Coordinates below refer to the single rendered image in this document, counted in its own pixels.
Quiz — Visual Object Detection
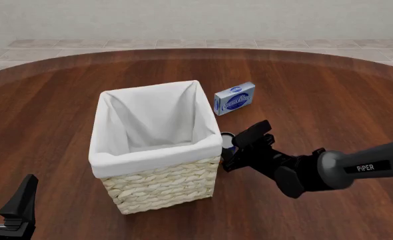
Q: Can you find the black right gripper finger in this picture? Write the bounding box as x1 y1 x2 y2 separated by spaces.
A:
222 148 251 174

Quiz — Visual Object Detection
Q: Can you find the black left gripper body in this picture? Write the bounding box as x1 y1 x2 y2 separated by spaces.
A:
0 217 37 240

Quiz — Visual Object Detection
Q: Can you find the blue and white cream cheese box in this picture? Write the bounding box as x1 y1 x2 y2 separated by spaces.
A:
213 81 256 117

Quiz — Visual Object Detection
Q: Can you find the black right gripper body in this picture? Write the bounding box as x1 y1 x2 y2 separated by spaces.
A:
238 139 284 173

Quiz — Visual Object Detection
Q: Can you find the white-lined wicker basket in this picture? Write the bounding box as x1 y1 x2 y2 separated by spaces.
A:
88 79 224 216

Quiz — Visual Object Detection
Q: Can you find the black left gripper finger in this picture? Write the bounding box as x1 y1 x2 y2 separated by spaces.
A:
0 173 39 223

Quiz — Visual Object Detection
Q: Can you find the alphabet soup tin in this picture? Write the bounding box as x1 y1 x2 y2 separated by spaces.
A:
220 131 239 164

